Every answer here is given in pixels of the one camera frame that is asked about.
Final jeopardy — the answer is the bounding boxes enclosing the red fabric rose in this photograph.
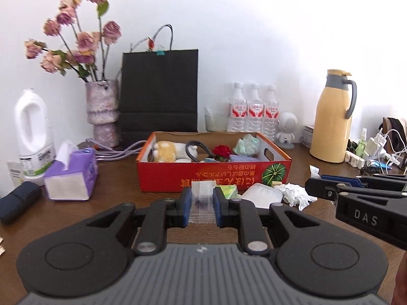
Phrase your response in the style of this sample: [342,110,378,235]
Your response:
[212,145,234,161]

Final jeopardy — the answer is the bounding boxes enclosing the clear plastic sachet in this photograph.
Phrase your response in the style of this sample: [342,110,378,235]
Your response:
[189,180,216,224]

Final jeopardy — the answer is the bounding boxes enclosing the braided black usb cable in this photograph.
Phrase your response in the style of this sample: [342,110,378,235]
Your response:
[185,140,213,162]

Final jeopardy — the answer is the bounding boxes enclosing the white power strip with chargers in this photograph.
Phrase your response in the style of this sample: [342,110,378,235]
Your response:
[344,129,406,174]

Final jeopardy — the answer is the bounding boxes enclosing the green spray bottle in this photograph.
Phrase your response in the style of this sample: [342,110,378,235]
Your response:
[355,128,367,158]

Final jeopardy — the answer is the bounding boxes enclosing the crumpled white tissue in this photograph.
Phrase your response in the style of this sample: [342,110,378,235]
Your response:
[274,183,317,211]

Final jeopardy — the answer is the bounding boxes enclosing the brown bag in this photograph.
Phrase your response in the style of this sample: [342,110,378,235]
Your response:
[380,117,406,154]

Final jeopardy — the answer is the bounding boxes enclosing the small card box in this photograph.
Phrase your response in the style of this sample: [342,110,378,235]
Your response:
[300,125,314,148]

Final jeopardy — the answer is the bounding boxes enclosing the yellow thermos jug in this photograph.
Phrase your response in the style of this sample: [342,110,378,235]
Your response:
[310,69,357,163]

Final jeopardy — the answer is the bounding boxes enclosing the white plastic pouch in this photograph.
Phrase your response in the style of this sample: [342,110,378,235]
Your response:
[239,183,283,209]

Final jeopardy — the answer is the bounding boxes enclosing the white robot figurine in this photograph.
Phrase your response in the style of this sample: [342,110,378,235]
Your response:
[276,112,299,149]

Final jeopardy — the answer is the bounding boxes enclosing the purple tissue pack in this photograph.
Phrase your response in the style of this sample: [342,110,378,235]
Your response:
[43,140,98,201]

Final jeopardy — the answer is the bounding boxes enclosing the dark blue case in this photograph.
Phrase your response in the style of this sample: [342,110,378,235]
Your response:
[0,181,41,224]

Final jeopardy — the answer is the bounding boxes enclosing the green white crumpled cloth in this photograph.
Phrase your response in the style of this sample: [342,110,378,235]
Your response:
[232,134,260,156]

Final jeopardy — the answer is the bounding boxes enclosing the right water bottle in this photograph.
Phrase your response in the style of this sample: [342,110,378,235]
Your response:
[262,85,279,142]

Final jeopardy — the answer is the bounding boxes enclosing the water bottle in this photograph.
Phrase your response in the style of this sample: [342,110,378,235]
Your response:
[262,85,279,142]
[246,83,264,133]
[227,83,248,132]

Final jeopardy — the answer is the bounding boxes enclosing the middle water bottle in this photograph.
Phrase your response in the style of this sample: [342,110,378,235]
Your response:
[246,83,264,133]

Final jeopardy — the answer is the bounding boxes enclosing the green yellow packet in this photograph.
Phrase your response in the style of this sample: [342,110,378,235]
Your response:
[219,185,240,200]

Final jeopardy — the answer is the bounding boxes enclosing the left water bottle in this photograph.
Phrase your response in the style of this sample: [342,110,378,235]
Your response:
[227,83,248,132]

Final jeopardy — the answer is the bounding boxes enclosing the red cardboard box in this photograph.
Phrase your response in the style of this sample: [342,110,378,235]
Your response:
[136,131,292,192]

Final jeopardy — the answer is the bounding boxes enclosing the plush toy cat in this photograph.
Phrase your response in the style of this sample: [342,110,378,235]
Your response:
[152,141,189,162]

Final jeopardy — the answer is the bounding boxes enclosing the clear drinking glass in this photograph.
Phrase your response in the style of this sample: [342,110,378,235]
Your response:
[204,107,229,132]

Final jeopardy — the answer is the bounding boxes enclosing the white detergent bottle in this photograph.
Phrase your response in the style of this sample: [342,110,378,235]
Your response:
[14,89,56,186]

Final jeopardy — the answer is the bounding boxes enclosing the purple white ceramic vase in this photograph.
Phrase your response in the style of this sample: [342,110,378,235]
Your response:
[85,79,119,148]

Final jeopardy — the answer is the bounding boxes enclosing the black paper bag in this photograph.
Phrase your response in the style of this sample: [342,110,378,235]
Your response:
[118,24,199,146]

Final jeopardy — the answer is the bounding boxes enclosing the dried pink roses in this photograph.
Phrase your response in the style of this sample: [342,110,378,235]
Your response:
[24,0,121,83]

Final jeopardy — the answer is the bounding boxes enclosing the purple charging cable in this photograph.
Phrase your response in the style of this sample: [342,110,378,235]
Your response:
[77,137,148,163]

